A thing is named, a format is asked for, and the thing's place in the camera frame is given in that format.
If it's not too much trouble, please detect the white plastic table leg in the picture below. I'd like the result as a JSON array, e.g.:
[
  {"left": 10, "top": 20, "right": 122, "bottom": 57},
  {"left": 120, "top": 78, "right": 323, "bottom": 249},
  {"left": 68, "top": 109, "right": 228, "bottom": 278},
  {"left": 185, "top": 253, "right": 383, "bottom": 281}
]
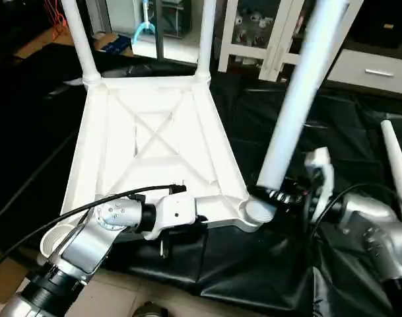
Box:
[
  {"left": 195, "top": 0, "right": 219, "bottom": 84},
  {"left": 380, "top": 120, "right": 402, "bottom": 223},
  {"left": 60, "top": 0, "right": 103, "bottom": 87},
  {"left": 256, "top": 0, "right": 351, "bottom": 193}
]

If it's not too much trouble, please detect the white plastic table top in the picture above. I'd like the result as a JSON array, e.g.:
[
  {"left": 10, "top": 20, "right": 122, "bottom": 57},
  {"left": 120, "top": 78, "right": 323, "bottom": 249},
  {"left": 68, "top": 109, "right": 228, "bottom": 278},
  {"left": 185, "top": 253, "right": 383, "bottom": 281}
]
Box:
[{"left": 40, "top": 73, "right": 278, "bottom": 260}]

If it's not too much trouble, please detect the black work mat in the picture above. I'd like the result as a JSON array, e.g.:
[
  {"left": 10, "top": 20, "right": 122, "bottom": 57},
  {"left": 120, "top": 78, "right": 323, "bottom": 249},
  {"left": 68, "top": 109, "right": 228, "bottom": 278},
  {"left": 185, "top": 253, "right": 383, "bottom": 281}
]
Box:
[{"left": 0, "top": 46, "right": 402, "bottom": 317}]

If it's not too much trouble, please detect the white low drawer unit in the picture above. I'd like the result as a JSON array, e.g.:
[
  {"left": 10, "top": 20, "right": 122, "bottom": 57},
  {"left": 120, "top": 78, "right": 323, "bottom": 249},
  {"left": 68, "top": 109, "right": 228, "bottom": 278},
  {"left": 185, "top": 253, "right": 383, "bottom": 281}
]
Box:
[{"left": 322, "top": 47, "right": 402, "bottom": 97}]

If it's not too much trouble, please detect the white glass-door cabinet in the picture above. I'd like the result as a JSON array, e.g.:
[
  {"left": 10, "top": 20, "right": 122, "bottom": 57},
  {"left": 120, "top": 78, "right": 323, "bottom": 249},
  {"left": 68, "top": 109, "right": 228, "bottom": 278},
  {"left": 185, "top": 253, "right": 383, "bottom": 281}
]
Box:
[{"left": 217, "top": 0, "right": 364, "bottom": 84}]

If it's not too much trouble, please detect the grey metal pole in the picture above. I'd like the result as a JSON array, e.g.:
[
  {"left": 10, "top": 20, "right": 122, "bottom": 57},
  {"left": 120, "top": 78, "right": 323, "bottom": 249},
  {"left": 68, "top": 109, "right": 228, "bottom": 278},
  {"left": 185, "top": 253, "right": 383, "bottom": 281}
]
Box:
[{"left": 154, "top": 0, "right": 166, "bottom": 62}]

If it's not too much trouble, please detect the blue cardboard box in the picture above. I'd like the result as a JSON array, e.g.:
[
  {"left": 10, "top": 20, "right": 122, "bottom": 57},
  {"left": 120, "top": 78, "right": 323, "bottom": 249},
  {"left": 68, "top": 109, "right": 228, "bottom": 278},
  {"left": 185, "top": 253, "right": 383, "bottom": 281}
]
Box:
[{"left": 98, "top": 34, "right": 133, "bottom": 57}]

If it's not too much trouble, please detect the red wire bundle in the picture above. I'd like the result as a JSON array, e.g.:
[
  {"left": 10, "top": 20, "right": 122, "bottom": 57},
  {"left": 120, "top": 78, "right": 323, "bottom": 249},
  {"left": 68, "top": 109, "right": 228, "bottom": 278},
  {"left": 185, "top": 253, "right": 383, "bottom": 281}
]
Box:
[{"left": 45, "top": 0, "right": 70, "bottom": 34}]

